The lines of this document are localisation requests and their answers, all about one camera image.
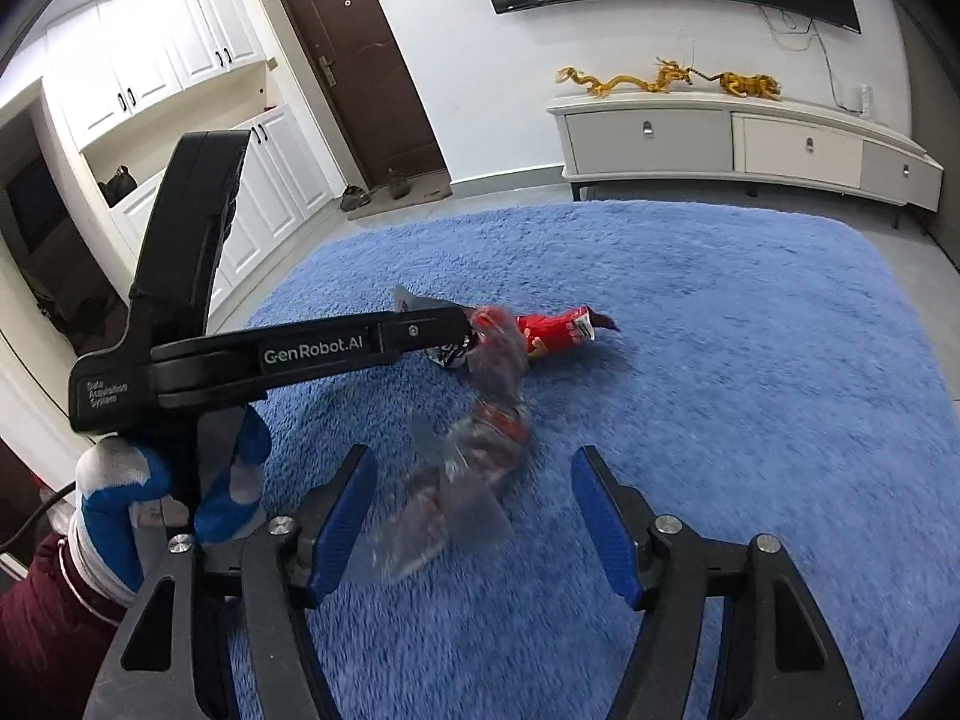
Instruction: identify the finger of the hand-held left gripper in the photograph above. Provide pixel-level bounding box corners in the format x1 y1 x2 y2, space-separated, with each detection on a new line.
378 303 476 363

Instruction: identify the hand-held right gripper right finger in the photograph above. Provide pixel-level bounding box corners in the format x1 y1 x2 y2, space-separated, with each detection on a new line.
570 445 865 720

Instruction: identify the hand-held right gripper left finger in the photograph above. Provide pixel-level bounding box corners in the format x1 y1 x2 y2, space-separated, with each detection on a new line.
97 444 380 720

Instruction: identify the clear plastic wrapper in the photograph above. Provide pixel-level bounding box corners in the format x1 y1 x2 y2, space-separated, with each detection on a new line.
360 285 535 582

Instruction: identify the red snack packet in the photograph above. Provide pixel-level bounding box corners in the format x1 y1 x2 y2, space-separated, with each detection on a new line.
516 304 623 358

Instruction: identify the person's left forearm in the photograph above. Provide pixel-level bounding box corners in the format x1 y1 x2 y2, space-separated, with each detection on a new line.
0 531 140 720

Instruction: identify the person's left hand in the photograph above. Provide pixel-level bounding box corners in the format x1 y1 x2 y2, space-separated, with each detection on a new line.
70 406 272 605

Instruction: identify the dark handbag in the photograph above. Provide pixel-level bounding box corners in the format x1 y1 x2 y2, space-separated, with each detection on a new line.
97 164 139 208

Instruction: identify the blue fluffy blanket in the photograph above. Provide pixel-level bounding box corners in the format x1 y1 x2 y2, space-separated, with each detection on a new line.
225 199 960 720

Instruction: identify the white cupboard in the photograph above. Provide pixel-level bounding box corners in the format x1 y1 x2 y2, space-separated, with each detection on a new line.
0 0 335 361

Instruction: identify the brown wooden door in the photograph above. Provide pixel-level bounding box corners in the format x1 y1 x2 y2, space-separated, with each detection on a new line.
274 0 449 192

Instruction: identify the golden dragon figurine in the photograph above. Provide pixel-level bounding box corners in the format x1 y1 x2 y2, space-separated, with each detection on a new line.
556 55 696 101

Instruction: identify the white television cabinet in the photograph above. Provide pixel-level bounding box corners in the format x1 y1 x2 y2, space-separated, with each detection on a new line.
546 90 944 230

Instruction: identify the golden tiger figurine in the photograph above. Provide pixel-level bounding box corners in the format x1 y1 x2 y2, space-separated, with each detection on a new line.
711 71 783 101

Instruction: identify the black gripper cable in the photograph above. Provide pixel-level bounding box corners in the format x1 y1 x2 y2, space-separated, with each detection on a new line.
0 486 77 550

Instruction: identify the black television cable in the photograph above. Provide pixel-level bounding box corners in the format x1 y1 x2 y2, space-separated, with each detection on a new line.
757 4 845 107

